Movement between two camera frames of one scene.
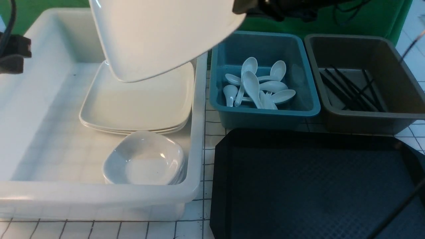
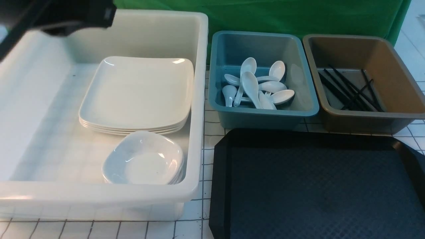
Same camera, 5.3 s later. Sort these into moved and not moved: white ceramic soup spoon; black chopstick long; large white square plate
Moved: large white square plate
Not moved: white ceramic soup spoon; black chopstick long
